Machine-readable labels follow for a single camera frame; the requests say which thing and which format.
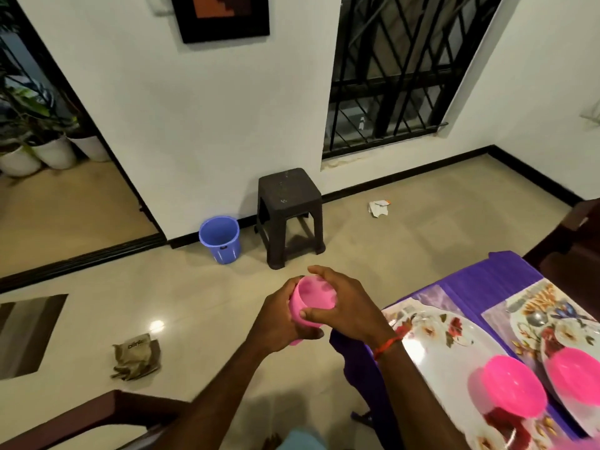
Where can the person's teal t-shirt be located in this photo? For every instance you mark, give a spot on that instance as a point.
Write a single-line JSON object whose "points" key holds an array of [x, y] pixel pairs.
{"points": [[302, 441]]}

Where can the person's right hand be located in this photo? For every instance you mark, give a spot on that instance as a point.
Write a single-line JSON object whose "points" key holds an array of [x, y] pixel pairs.
{"points": [[356, 309]]}

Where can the dark framed wall painting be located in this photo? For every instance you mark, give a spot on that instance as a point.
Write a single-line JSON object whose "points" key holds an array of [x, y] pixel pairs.
{"points": [[220, 16]]}

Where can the crumpled white paper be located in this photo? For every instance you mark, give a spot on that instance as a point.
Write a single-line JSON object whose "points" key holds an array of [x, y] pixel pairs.
{"points": [[379, 208]]}

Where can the pink plastic cup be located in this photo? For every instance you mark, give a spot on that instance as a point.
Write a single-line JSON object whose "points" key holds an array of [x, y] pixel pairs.
{"points": [[309, 295]]}

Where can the steel spoon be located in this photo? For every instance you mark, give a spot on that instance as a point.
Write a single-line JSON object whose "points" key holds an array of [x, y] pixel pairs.
{"points": [[536, 318]]}

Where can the small white planter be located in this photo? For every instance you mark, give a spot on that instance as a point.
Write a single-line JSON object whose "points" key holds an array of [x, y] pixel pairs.
{"points": [[54, 152], [90, 145], [19, 161]]}

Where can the person's left hand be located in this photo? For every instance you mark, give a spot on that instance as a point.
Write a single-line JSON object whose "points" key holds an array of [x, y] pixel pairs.
{"points": [[272, 323]]}

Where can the person's right forearm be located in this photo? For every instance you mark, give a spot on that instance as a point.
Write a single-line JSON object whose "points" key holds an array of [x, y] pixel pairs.
{"points": [[422, 403]]}

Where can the crumpled brown paper bag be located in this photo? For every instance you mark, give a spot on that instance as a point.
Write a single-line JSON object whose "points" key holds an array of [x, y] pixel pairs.
{"points": [[136, 356]]}

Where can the black stool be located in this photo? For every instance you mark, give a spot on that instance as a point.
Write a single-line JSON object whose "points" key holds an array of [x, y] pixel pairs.
{"points": [[289, 187]]}

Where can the black metal grille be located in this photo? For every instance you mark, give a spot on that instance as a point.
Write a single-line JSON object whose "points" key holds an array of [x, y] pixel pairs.
{"points": [[403, 70]]}

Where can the person's left forearm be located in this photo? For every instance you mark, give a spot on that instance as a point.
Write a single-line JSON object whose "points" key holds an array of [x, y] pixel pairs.
{"points": [[216, 403]]}

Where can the white floral plate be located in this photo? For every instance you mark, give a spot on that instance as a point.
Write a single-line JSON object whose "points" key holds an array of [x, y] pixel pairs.
{"points": [[567, 337], [441, 356]]}

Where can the red wrist thread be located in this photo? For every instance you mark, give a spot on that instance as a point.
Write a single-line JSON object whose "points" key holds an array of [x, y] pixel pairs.
{"points": [[386, 345]]}

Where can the purple tablecloth table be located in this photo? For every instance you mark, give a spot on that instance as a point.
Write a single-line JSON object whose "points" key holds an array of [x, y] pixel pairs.
{"points": [[487, 276]]}

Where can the pink plastic bowl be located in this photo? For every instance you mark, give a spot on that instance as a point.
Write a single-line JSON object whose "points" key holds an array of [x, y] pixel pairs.
{"points": [[514, 387], [574, 375]]}

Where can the blue plastic bucket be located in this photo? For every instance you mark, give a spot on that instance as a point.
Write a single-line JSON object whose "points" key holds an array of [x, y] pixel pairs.
{"points": [[220, 241]]}

